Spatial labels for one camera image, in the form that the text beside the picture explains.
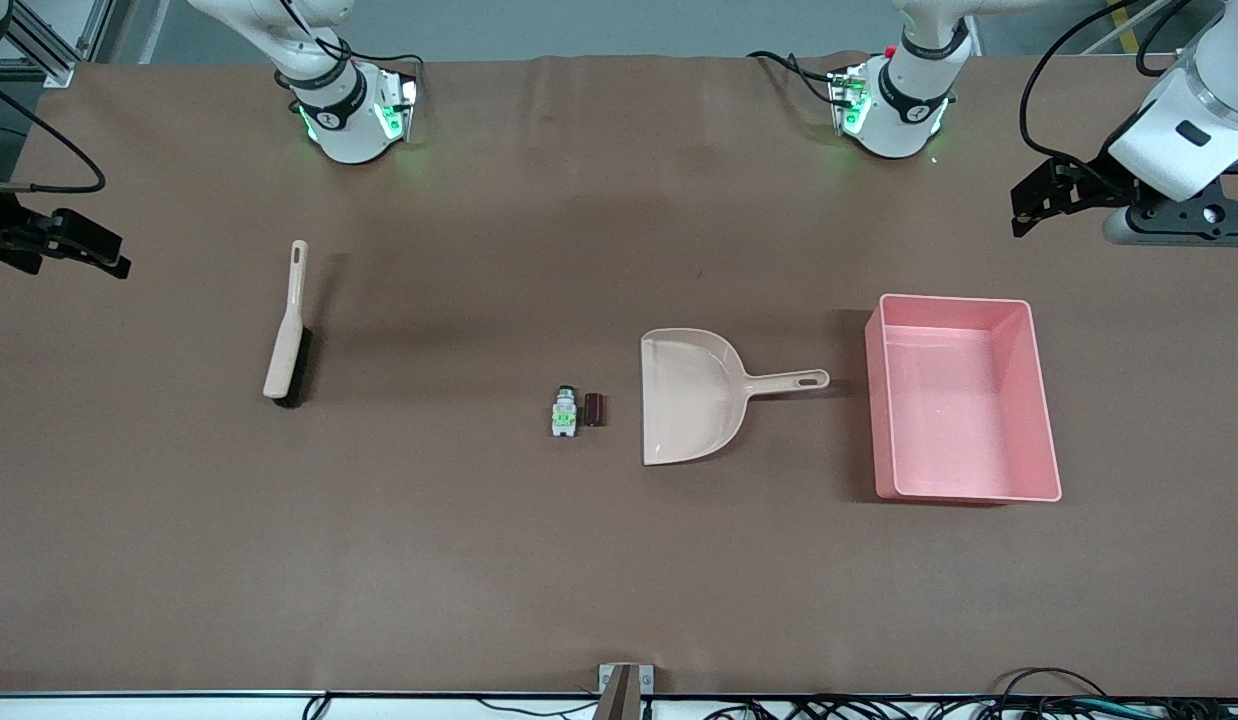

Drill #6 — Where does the beige brush with black bristles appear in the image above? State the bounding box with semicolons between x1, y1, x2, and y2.
262;239;315;409

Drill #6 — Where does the beige plastic dustpan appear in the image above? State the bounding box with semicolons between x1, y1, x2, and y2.
639;327;832;468

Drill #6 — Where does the pink plastic bin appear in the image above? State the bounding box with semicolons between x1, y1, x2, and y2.
864;293;1064;505

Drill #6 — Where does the brown table mat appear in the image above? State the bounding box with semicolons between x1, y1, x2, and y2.
0;52;1238;698

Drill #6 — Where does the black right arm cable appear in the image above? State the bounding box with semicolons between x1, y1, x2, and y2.
0;78;108;197

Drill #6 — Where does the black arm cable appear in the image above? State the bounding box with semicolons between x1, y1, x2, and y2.
0;78;108;197
1018;0;1225;166

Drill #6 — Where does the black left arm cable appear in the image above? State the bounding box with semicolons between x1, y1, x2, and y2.
1018;0;1225;166

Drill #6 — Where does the aluminium frame profile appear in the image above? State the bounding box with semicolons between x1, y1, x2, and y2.
0;0;92;89

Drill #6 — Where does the black base cable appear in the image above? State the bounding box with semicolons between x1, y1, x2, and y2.
746;49;845;107
334;40;426;79

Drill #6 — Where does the black cable bundle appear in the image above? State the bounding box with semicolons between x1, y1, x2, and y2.
699;666;1238;720

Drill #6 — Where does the thin black cable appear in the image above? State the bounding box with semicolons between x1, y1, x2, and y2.
299;690;602;720

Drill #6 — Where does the metal table edge bracket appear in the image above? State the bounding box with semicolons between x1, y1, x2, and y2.
597;662;657;720

